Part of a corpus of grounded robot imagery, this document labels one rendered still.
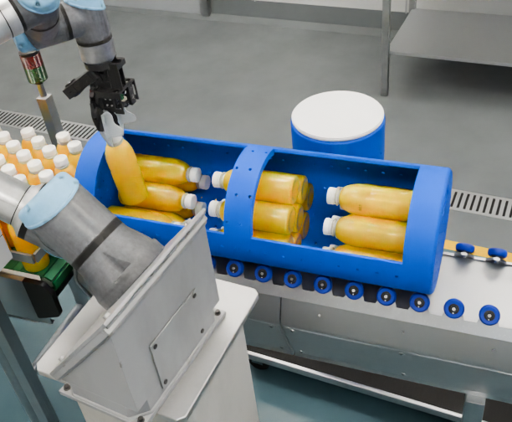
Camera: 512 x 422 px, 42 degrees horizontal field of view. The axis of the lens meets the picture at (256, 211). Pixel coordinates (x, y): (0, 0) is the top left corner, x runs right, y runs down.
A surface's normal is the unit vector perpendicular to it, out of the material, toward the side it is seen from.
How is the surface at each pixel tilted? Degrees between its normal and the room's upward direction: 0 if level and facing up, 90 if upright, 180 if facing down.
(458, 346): 70
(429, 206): 30
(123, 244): 24
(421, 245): 63
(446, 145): 0
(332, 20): 76
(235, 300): 0
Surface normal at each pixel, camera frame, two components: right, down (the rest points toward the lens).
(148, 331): 0.88, 0.22
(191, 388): -0.10, -0.77
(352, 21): -0.42, 0.40
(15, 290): -0.34, 0.62
